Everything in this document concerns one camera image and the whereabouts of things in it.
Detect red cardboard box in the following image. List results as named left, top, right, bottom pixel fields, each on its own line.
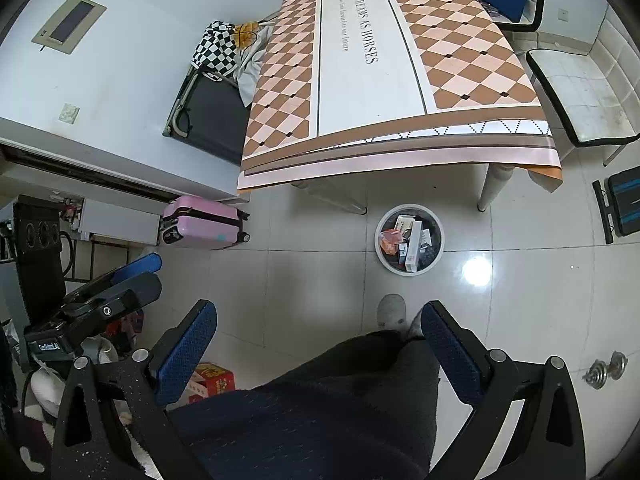
left=187, top=362, right=236, bottom=406

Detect brown pink diamond tablecloth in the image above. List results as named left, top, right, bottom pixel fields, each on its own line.
left=236, top=0, right=563, bottom=196

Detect person's legs in dark trousers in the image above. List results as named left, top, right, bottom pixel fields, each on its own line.
left=167, top=330, right=441, bottom=480

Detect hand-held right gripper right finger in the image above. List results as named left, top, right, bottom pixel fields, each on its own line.
left=419, top=300, right=587, bottom=480

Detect white padded chair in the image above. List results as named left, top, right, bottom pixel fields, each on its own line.
left=525, top=7, right=640, bottom=167

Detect black perforated case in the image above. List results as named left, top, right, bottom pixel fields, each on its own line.
left=11, top=195, right=68, bottom=328

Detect light grey cloth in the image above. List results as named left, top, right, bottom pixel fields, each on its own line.
left=235, top=25, right=275, bottom=108

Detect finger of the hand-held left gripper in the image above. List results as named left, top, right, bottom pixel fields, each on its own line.
left=62, top=252, right=163, bottom=307
left=117, top=272, right=163, bottom=312

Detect black folding cot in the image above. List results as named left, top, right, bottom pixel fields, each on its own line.
left=162, top=67, right=253, bottom=166

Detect beige wall panel box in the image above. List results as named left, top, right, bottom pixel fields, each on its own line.
left=31, top=0, right=108, bottom=55

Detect pink suitcase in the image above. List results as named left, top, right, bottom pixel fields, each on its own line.
left=160, top=196, right=251, bottom=251

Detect yellow cloth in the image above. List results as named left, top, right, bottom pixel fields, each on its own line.
left=235, top=20, right=262, bottom=45

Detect black white checkered cloth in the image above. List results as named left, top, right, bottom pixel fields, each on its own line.
left=192, top=20, right=241, bottom=86

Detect grey slipper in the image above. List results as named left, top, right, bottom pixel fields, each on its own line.
left=376, top=294, right=408, bottom=333
left=407, top=310, right=427, bottom=342

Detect white flat appliance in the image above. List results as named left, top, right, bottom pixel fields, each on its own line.
left=77, top=199, right=163, bottom=247

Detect orange wrapper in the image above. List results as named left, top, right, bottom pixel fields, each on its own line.
left=380, top=229, right=403, bottom=256

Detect round grey trash bin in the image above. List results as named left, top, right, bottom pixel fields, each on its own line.
left=375, top=203, right=445, bottom=276

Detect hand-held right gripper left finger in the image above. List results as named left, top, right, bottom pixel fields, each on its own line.
left=52, top=299, right=218, bottom=480

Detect black blue floor device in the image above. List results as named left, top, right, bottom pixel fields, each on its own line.
left=592, top=165, right=640, bottom=246

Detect chrome dumbbell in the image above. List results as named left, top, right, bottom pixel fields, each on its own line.
left=582, top=350, right=628, bottom=391

